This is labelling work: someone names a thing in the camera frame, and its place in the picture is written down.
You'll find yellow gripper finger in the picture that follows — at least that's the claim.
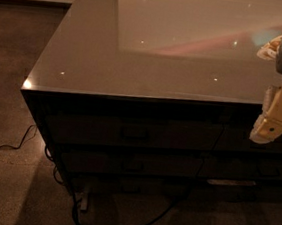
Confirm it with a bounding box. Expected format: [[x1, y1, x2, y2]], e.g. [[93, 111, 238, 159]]
[[257, 36, 282, 61], [249, 86, 282, 144]]

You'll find dark cabinet with glossy top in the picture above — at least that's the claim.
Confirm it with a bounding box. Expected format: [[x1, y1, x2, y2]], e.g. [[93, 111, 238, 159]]
[[22, 0, 282, 191]]

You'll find thin black floor cable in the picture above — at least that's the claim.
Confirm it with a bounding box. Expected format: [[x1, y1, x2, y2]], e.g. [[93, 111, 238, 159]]
[[0, 120, 38, 158]]

